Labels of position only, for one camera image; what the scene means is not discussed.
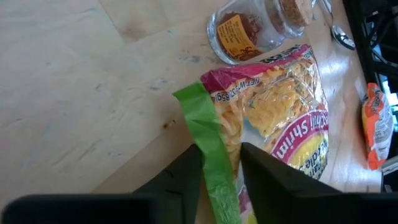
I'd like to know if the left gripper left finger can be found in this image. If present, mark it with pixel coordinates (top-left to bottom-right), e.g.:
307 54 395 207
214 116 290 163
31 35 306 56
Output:
133 143 205 224

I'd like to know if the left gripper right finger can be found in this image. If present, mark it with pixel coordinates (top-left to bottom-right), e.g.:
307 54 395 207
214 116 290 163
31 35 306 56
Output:
241 142 352 224

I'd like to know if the pink green ramen packet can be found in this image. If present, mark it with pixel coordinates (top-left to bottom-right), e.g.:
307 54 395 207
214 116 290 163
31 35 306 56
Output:
172 43 330 224

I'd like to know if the small cork-stopper glass jar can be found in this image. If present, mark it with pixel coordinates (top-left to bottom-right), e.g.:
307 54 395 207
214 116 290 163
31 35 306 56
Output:
206 0 314 65

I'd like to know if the orange ramen packet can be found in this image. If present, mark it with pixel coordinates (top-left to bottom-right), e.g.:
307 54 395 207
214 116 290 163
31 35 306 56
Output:
361 82 395 171

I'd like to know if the silver metal spoon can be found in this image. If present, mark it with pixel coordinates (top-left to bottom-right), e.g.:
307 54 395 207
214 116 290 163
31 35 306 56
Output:
320 0 356 51

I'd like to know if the black aluminium table frame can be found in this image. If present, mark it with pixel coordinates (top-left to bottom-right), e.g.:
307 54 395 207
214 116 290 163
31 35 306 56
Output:
341 0 398 94

